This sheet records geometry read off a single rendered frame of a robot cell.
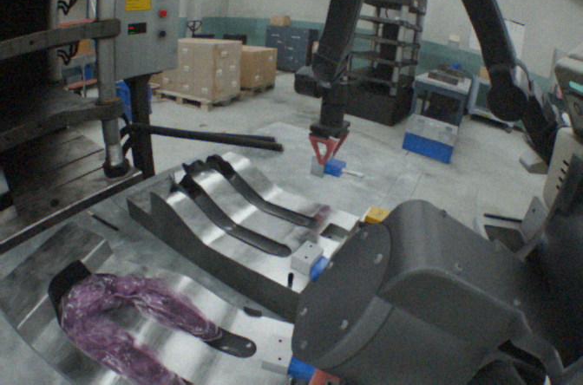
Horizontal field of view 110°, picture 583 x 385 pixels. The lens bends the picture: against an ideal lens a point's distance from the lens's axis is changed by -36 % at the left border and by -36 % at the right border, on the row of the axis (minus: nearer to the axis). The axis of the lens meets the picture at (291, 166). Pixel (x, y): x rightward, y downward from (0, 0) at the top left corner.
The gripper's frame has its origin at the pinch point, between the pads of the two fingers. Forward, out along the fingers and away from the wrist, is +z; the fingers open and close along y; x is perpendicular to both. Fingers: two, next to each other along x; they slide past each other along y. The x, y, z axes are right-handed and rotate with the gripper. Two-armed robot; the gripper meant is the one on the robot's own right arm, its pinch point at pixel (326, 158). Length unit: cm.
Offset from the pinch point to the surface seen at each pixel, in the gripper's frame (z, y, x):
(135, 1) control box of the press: -41, 7, -72
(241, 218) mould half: 6.8, 25.1, -6.4
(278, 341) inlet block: 7.8, 44.8, 15.9
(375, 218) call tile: 11.7, 0.1, 15.5
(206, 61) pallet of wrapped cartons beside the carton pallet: 24, -228, -283
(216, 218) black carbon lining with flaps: 6.1, 29.1, -9.8
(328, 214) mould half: 6.4, 13.2, 7.8
